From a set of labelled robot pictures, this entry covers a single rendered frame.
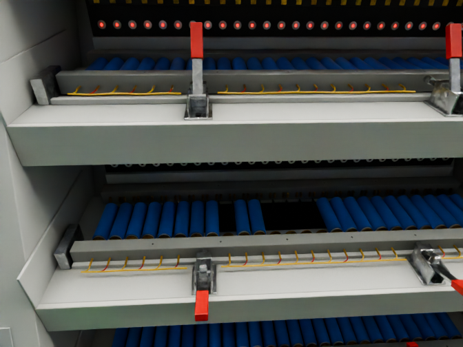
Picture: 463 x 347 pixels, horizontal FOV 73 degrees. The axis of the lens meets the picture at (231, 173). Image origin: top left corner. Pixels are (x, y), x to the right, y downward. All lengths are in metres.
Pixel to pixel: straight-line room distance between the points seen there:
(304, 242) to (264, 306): 0.09
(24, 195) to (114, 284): 0.14
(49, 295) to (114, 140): 0.19
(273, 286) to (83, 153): 0.25
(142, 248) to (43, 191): 0.13
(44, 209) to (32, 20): 0.21
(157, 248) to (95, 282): 0.08
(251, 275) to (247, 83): 0.22
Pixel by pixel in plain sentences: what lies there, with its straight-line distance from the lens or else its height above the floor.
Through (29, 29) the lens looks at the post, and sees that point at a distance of 0.43.
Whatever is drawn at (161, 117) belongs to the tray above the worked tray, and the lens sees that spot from 0.32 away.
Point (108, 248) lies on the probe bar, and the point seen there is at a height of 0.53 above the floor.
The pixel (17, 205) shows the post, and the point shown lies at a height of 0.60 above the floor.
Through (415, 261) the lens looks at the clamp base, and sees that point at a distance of 0.45.
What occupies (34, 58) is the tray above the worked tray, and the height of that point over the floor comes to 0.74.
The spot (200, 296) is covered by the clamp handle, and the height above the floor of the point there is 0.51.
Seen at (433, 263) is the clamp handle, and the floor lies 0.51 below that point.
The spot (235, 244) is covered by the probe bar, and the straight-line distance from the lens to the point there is 0.39.
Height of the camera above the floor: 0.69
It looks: 12 degrees down
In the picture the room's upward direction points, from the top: 1 degrees counter-clockwise
